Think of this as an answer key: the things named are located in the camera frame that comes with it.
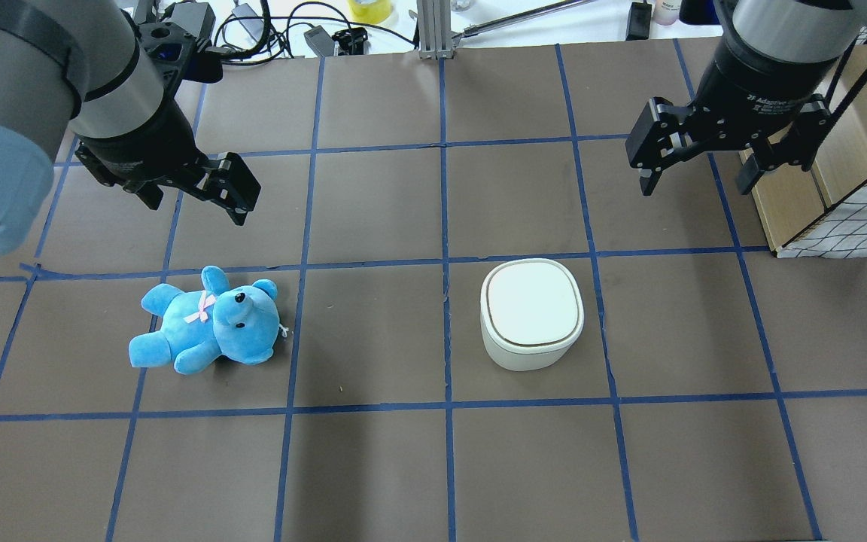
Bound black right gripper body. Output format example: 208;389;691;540
692;35;833;148

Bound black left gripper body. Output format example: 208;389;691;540
75;100;204;196

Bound white desktop trash can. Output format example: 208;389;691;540
479;258;585;373

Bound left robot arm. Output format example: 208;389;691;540
0;1;261;256

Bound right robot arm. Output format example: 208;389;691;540
625;1;867;196

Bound blue teddy bear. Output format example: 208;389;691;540
128;266;290;375

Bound black power adapter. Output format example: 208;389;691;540
303;26;338;57

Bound yellow tape roll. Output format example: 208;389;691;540
347;0;394;25

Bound wooden shelf with wire grid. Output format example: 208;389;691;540
739;27;867;260

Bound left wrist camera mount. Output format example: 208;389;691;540
132;1;223;96

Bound black cables bundle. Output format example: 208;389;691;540
211;0;419;67

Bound aluminium frame post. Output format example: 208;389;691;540
416;0;455;59

